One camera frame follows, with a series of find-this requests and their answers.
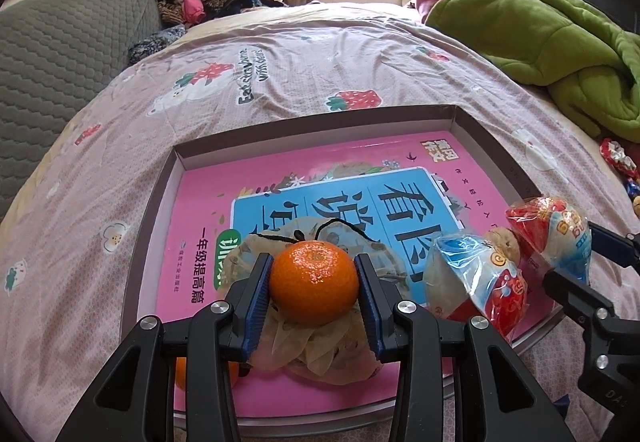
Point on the blue white surprise egg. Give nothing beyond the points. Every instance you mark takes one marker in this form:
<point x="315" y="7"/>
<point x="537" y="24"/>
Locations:
<point x="550" y="232"/>

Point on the orange tangerine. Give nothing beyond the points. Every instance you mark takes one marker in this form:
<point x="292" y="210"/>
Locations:
<point x="180" y="372"/>
<point x="315" y="282"/>

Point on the dark patterned cloth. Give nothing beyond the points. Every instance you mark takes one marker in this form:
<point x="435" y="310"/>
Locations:
<point x="155" y="44"/>

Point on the dark grey cardboard box tray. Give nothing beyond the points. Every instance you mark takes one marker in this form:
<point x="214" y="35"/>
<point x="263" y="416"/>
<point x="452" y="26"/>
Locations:
<point x="320" y="134"/>

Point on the pink and blue book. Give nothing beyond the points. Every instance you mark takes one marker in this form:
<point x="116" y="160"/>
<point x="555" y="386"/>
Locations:
<point x="210" y="202"/>

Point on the snack packet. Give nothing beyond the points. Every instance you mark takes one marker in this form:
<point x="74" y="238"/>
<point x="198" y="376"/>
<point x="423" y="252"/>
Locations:
<point x="475" y="287"/>

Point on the red silver wrapped toy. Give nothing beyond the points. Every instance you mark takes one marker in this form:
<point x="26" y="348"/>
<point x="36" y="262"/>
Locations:
<point x="617" y="159"/>

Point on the green blanket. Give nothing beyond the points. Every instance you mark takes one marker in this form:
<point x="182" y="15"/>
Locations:
<point x="525" y="31"/>

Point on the grey quilted headboard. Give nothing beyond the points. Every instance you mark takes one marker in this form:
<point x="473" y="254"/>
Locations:
<point x="60" y="56"/>

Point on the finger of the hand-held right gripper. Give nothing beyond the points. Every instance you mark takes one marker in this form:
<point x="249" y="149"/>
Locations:
<point x="612" y="242"/>
<point x="580" y="292"/>

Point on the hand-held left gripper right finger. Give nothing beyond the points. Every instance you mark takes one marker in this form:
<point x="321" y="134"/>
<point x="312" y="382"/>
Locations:
<point x="371" y="309"/>

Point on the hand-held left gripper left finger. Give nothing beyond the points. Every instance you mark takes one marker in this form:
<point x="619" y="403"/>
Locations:
<point x="255" y="304"/>

